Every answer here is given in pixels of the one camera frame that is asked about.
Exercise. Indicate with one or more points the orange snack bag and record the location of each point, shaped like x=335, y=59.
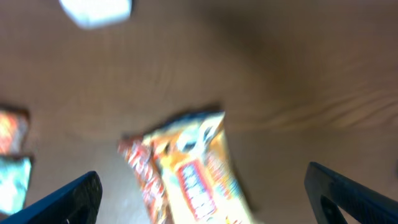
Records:
x=192, y=157

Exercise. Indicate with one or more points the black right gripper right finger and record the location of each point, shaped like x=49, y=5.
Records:
x=329, y=192

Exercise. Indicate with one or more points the small orange box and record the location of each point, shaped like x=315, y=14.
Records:
x=14, y=128

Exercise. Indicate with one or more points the red chocolate bar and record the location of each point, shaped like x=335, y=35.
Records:
x=139, y=157

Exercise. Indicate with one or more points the white barcode scanner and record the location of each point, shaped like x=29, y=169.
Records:
x=93, y=14

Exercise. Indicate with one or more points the green wet wipes pack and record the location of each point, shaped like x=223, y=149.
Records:
x=15, y=178

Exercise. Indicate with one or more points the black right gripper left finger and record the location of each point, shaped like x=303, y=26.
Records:
x=75, y=203

